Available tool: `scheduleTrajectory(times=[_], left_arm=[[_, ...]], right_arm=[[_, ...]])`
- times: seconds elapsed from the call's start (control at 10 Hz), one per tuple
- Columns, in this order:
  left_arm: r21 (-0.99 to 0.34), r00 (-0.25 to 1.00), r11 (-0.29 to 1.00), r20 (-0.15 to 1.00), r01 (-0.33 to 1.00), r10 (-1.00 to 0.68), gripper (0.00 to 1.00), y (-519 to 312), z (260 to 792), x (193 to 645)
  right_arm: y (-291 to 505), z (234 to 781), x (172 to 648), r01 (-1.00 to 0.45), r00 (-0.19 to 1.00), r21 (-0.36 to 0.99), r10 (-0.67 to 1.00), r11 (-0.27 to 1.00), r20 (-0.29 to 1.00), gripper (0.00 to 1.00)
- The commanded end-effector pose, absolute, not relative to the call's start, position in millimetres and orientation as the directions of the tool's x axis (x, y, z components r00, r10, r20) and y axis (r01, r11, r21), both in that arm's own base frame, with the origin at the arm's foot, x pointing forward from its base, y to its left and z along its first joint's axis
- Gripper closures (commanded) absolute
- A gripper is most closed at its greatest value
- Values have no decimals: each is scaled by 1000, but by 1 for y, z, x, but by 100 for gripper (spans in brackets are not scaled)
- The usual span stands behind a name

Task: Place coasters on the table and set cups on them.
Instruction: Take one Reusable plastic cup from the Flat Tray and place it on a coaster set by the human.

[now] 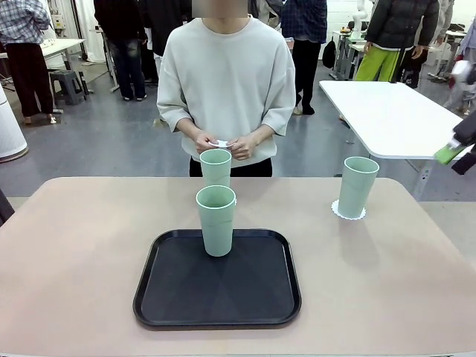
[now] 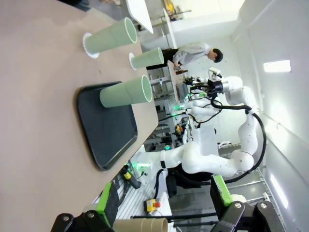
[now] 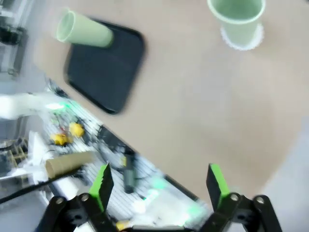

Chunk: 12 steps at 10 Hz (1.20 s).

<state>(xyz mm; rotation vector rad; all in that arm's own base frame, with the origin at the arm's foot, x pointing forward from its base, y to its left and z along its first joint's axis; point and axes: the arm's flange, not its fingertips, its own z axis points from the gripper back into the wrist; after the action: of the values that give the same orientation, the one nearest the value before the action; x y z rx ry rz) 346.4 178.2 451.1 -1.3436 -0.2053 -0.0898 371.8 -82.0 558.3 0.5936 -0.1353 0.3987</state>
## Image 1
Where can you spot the person's left hand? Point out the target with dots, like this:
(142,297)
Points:
(243,148)

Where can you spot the person in black top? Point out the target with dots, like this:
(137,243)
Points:
(163,26)

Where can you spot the grey plastic step stool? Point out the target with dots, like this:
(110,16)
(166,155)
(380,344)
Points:
(67,83)

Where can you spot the person in grey beige jacket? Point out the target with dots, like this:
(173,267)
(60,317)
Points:
(266,11)

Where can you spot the brown fronted background desk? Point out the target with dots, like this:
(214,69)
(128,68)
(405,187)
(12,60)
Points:
(289,42)

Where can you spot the person in plaid shirt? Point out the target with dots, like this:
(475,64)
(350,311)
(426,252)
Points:
(22,18)

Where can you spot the white background desk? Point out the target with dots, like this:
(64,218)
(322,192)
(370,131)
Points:
(63,46)

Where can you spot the person in black jacket jeans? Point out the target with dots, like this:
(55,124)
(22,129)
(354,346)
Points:
(119,22)

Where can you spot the grey framed background desk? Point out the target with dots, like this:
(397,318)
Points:
(344,56)

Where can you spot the white folding table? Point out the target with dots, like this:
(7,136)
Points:
(401,119)

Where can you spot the black plastic serving tray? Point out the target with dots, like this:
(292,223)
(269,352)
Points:
(223,297)

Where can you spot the person in beige sweater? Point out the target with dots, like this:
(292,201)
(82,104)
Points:
(230,74)

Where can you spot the person's right hand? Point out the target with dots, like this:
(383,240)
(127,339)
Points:
(204,142)

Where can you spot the person in blue checked shirt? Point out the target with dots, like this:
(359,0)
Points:
(303,22)

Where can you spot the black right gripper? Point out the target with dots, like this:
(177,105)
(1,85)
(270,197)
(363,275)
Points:
(468,130)

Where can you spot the white cylindrical appliance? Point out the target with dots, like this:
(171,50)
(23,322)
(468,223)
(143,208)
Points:
(11,126)

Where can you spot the white desk with chair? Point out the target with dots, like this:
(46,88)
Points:
(446,37)

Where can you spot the black tripod pole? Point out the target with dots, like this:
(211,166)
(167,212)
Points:
(398,67)

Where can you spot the person's left forearm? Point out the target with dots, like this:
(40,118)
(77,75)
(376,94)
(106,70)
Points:
(262,134)

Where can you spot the person in black puffer jacket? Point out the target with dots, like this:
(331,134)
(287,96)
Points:
(401,22)

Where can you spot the mint green tall cup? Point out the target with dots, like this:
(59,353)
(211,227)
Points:
(215,167)
(357,189)
(216,230)

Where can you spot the black backpack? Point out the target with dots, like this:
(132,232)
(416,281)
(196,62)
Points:
(329,54)

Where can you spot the person's right forearm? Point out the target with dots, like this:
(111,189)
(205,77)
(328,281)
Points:
(189,128)

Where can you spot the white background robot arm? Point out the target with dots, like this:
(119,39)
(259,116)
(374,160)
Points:
(360,18)

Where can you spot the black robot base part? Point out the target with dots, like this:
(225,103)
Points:
(4,210)

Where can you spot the person in light grey clothes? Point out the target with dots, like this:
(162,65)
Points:
(463,78)

